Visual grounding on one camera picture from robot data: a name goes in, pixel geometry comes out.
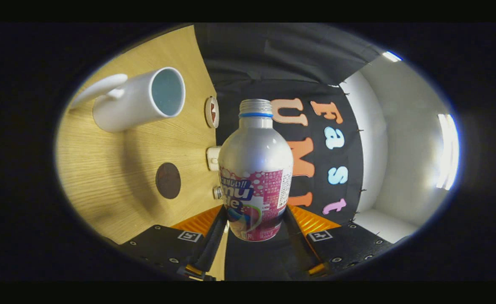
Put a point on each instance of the silver bottle with pink label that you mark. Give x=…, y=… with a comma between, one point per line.
x=254, y=156

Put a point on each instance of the white round plate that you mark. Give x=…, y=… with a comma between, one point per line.
x=209, y=112

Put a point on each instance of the wooden table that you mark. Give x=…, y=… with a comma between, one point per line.
x=104, y=169

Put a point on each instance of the black backdrop cloth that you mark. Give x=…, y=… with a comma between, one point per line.
x=273, y=55

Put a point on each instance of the white toaster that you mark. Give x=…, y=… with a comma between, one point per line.
x=212, y=158

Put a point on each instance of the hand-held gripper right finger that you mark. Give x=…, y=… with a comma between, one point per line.
x=349, y=247

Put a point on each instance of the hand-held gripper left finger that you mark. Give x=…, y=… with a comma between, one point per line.
x=163, y=247

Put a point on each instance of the dark brown round coaster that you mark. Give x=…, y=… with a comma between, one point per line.
x=168, y=180

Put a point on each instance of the white cup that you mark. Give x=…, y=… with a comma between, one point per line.
x=134, y=105

